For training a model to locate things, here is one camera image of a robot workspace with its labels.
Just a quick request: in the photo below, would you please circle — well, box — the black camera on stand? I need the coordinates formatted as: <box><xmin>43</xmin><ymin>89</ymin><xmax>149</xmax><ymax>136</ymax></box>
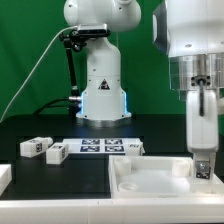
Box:
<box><xmin>59</xmin><ymin>24</ymin><xmax>110</xmax><ymax>116</ymax></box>

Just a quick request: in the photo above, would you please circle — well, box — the white square tabletop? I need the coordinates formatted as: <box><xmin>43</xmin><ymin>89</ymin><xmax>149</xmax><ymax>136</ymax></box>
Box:
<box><xmin>108</xmin><ymin>156</ymin><xmax>224</xmax><ymax>199</ymax></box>

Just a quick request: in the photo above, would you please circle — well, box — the white base tag plate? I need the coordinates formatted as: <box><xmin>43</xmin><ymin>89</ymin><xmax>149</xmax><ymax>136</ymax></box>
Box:
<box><xmin>63</xmin><ymin>138</ymin><xmax>131</xmax><ymax>154</ymax></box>

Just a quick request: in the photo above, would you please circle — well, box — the black cable bundle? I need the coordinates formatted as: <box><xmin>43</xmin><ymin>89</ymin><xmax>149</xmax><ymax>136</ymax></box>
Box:
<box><xmin>33</xmin><ymin>95</ymin><xmax>83</xmax><ymax>116</ymax></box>

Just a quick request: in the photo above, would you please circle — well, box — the white camera cable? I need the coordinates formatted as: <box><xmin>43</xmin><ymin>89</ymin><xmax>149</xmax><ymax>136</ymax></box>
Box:
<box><xmin>0</xmin><ymin>26</ymin><xmax>80</xmax><ymax>124</ymax></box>

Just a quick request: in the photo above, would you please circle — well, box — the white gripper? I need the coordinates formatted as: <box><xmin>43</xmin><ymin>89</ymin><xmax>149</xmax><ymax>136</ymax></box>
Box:
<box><xmin>186</xmin><ymin>90</ymin><xmax>219</xmax><ymax>174</ymax></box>

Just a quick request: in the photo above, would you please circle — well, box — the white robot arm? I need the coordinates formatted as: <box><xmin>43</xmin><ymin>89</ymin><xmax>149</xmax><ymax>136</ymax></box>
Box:
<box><xmin>64</xmin><ymin>0</ymin><xmax>224</xmax><ymax>172</ymax></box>

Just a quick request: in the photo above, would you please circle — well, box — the white U-shaped obstacle fence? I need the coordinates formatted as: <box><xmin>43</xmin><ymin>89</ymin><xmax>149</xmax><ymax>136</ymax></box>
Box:
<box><xmin>0</xmin><ymin>164</ymin><xmax>224</xmax><ymax>224</ymax></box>

